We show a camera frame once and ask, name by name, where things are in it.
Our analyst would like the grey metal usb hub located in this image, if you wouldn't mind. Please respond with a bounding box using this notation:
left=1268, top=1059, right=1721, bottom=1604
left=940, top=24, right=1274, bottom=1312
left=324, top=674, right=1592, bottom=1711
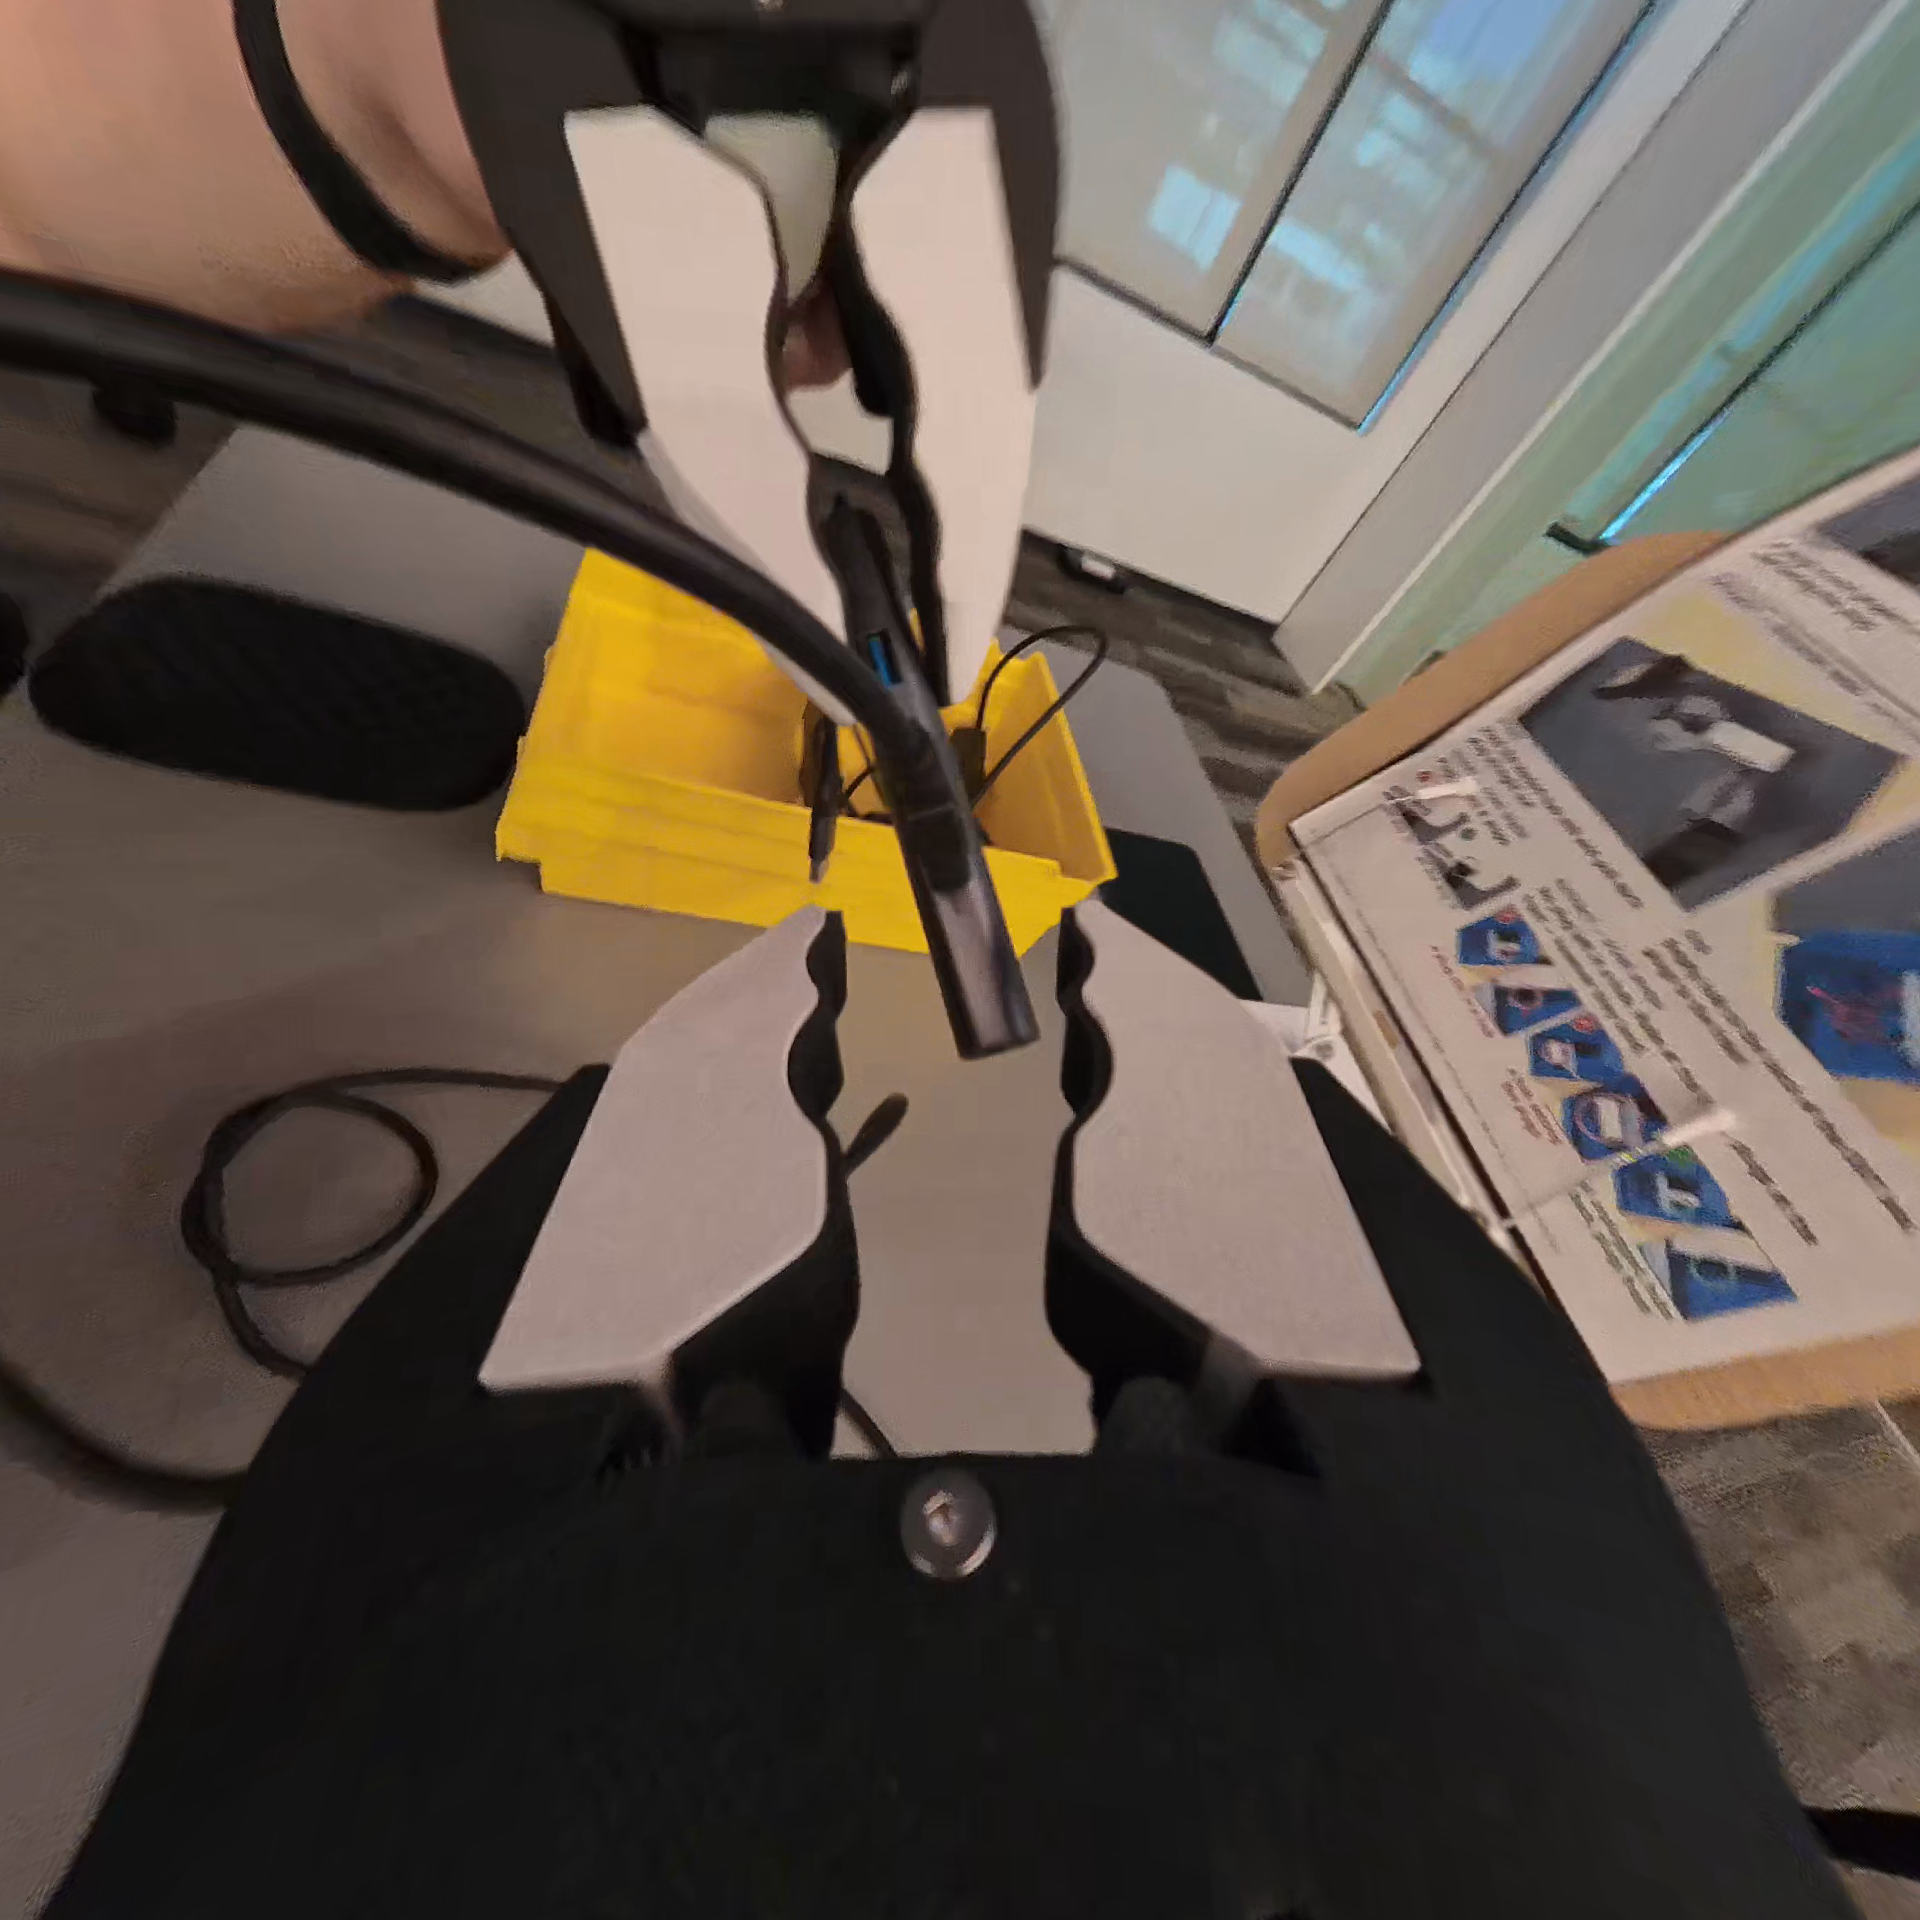
left=818, top=496, right=1041, bottom=1063

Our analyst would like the printed instruction sheet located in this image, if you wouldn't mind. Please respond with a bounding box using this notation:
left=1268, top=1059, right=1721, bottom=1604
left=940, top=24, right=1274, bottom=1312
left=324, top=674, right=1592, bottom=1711
left=1288, top=480, right=1920, bottom=1389

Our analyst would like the wooden sheet board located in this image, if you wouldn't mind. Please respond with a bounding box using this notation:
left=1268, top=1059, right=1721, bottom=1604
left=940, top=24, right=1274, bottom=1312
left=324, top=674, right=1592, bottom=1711
left=1256, top=526, right=1920, bottom=1435

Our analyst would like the white stand base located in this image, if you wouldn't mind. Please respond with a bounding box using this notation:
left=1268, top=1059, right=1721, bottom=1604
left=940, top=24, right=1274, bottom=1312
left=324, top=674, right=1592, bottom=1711
left=1245, top=998, right=1383, bottom=1113

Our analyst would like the dark desk mat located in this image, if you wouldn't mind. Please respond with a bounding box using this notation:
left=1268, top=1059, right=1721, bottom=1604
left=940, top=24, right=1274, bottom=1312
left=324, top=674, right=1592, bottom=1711
left=1102, top=830, right=1268, bottom=1004

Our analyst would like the black wrist strap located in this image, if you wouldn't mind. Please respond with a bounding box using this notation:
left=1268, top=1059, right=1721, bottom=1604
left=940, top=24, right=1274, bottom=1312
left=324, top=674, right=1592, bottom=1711
left=231, top=0, right=498, bottom=287

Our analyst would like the large glass window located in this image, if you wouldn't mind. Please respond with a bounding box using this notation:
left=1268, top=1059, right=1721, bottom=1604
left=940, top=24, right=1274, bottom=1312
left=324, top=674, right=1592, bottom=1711
left=1035, top=0, right=1652, bottom=429

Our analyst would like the gold plug usb cable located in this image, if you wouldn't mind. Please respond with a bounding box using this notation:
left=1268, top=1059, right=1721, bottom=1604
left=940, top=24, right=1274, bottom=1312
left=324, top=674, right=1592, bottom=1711
left=0, top=271, right=978, bottom=1502

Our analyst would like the person's left forearm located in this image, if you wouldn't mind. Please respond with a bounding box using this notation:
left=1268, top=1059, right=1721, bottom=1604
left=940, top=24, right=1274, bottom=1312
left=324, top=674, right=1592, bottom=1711
left=0, top=0, right=512, bottom=332

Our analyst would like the yellow plastic bin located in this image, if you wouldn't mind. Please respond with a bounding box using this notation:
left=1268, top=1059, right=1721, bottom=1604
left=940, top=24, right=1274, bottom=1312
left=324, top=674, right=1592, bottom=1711
left=496, top=548, right=1118, bottom=959

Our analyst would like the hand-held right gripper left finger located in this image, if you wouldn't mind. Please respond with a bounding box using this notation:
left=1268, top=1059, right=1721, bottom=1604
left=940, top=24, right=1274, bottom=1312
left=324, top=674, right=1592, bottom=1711
left=480, top=905, right=863, bottom=1397

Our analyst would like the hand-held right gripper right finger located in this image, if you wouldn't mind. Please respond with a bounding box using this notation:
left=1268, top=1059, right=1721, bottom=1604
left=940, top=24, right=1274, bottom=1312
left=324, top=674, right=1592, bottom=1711
left=1045, top=901, right=1424, bottom=1389

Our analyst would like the black mesh wrist pad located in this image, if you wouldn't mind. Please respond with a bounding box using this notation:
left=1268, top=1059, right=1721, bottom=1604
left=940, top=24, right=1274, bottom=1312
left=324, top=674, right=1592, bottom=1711
left=28, top=575, right=528, bottom=816

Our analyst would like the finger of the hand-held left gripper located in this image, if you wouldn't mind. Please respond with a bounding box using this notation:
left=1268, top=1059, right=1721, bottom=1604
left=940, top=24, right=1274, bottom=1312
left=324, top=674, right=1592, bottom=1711
left=563, top=105, right=887, bottom=729
left=848, top=103, right=1047, bottom=708

